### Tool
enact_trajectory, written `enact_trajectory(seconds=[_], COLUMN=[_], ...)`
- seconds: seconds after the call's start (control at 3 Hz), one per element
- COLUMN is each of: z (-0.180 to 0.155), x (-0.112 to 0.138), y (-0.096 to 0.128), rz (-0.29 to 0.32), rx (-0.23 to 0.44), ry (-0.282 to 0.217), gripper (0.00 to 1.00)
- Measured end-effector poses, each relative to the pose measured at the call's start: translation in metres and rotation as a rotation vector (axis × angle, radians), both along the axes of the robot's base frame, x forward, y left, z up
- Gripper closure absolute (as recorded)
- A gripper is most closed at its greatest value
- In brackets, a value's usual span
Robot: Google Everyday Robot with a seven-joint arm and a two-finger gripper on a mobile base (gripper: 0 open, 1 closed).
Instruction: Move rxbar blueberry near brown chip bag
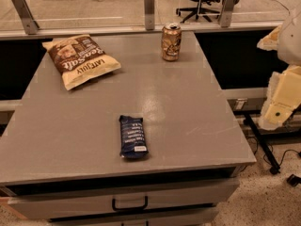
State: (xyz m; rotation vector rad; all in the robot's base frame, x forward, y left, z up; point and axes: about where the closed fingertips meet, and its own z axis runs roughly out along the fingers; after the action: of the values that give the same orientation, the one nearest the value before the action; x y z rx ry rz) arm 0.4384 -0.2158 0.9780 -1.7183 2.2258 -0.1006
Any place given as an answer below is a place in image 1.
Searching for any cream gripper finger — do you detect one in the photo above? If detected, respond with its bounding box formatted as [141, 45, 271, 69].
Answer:
[259, 65, 301, 131]
[257, 26, 281, 51]

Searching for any dark blue rxbar wrapper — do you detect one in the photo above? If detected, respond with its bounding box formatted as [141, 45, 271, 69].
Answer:
[119, 115, 149, 159]

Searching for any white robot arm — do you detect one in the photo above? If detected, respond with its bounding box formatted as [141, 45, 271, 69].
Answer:
[257, 4, 301, 131]

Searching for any brown sea salt chip bag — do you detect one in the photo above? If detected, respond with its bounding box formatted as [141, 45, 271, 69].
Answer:
[42, 34, 121, 90]

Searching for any black stand leg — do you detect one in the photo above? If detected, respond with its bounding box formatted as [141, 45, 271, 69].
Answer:
[244, 113, 280, 175]

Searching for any gold soda can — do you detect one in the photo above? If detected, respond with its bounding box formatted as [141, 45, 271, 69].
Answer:
[161, 23, 182, 61]

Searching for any grey drawer cabinet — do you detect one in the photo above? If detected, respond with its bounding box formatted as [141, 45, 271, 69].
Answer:
[0, 32, 255, 226]

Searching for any right metal railing bracket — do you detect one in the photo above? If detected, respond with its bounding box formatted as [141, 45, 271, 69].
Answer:
[218, 0, 239, 27]

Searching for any metal railing bracket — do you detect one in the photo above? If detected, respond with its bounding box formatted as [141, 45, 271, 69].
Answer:
[144, 0, 155, 30]
[218, 0, 239, 27]
[11, 0, 40, 35]

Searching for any black floor cable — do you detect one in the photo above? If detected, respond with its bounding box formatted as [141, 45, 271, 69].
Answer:
[244, 135, 301, 168]

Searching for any middle metal railing bracket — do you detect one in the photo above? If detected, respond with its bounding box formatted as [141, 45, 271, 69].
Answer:
[144, 0, 155, 30]

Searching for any black upper drawer handle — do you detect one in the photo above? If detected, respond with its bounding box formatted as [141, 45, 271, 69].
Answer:
[111, 196, 149, 212]

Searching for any left metal railing bracket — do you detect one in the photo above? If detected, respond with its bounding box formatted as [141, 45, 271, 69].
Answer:
[11, 0, 40, 35]

